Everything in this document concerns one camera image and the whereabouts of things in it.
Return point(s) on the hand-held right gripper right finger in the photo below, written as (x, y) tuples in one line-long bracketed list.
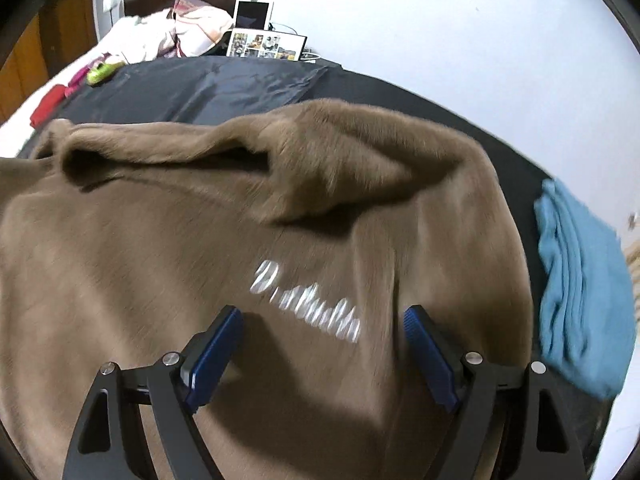
[(432, 355)]

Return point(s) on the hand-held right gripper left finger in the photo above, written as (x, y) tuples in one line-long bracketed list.
[(215, 355)]

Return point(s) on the brown fleece garment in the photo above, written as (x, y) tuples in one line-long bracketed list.
[(150, 260)]

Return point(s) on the pink clothes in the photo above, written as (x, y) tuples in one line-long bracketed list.
[(77, 80)]

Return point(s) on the white clothes pile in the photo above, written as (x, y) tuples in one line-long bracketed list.
[(145, 35)]

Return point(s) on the teal folded cloth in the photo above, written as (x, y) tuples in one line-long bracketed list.
[(580, 285)]

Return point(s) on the black satin sheet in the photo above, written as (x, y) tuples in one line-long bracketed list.
[(225, 90)]

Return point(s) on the red cloth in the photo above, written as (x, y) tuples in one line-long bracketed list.
[(47, 105)]

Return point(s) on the white bed sheet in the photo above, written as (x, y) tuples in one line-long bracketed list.
[(15, 130)]

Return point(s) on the green toy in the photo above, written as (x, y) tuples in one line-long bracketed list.
[(102, 72)]

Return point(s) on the striped pillow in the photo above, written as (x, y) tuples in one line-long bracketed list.
[(200, 30)]

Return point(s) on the white tablet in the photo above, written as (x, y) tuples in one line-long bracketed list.
[(252, 15)]

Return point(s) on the wooden wardrobe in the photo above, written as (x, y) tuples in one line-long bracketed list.
[(65, 25)]

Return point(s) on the photo collage frame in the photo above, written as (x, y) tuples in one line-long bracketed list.
[(265, 45)]

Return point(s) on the white wall fixture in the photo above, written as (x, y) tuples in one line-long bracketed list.
[(107, 4)]

